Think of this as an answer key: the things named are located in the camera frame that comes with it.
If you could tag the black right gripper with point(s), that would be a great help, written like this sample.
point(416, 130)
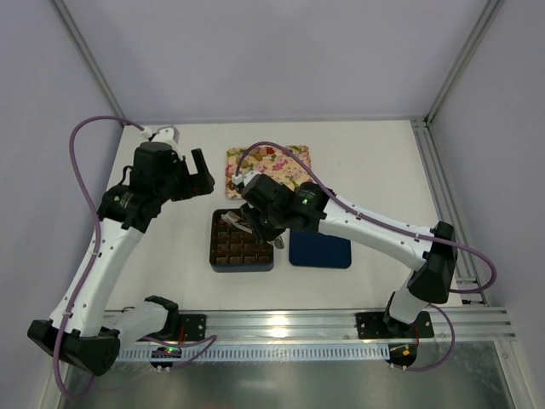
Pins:
point(259, 223)

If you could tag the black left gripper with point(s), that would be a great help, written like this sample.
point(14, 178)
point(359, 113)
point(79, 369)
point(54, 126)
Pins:
point(190, 179)

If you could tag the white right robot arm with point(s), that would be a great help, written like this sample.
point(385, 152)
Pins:
point(429, 253)

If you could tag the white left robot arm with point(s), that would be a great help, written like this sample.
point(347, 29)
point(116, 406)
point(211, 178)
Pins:
point(76, 332)

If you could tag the blue chocolate box with tray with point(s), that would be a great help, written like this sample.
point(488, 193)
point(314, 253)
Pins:
point(232, 250)

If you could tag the floral serving tray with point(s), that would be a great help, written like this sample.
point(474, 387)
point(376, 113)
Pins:
point(280, 166)

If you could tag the blue box lid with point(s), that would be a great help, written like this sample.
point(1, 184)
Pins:
point(316, 250)

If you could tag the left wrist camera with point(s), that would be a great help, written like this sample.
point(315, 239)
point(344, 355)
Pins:
point(167, 134)

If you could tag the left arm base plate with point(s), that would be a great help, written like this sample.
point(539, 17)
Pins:
point(192, 327)

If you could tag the slotted cable duct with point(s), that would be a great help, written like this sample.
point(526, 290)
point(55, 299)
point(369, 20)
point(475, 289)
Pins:
point(231, 353)

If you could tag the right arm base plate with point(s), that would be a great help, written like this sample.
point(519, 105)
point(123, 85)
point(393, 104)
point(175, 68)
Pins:
point(373, 326)

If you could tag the aluminium frame rail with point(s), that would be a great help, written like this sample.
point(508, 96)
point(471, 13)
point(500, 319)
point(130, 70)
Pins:
point(470, 323)

